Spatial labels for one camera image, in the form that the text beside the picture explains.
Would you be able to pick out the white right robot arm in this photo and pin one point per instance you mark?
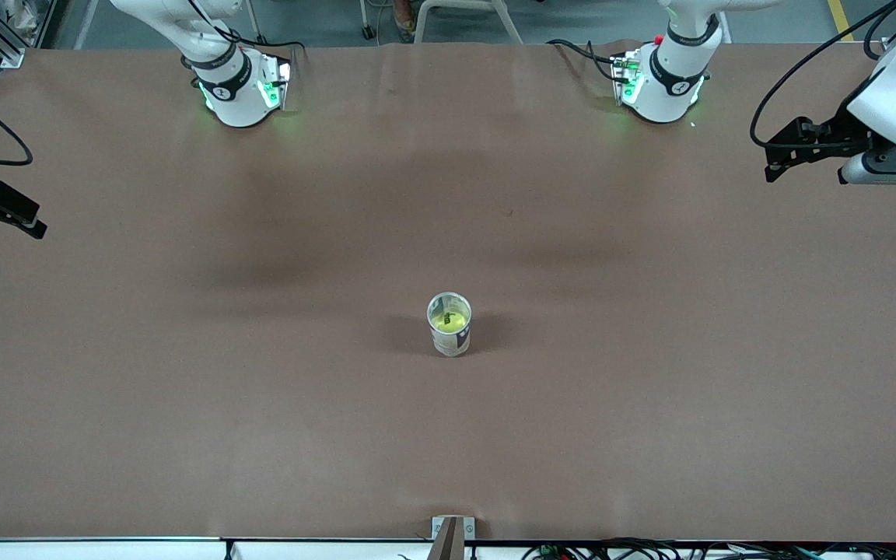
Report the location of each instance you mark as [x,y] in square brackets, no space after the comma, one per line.
[238,85]

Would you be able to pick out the grey leg with castor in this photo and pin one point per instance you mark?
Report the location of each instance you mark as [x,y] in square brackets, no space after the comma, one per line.
[368,29]

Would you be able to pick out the silver bracket plate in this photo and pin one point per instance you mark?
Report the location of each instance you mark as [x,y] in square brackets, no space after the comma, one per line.
[470,529]

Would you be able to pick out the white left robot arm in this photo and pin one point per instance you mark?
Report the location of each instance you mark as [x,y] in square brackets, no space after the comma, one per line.
[670,78]

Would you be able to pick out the white metal stand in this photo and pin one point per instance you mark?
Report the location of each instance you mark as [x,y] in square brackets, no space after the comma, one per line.
[505,19]

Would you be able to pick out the yellow Wilson tennis ball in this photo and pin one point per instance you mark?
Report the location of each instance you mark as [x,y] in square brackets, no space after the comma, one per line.
[448,319]

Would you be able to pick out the white table edge rail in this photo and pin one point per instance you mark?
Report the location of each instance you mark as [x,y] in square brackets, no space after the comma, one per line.
[106,551]

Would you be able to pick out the brown table cover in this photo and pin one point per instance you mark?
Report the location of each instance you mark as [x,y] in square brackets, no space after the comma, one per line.
[448,451]

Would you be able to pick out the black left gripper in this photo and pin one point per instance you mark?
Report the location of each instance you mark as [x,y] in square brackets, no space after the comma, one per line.
[843,132]

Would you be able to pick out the brown wooden beam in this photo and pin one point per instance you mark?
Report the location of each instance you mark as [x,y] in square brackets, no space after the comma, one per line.
[448,544]

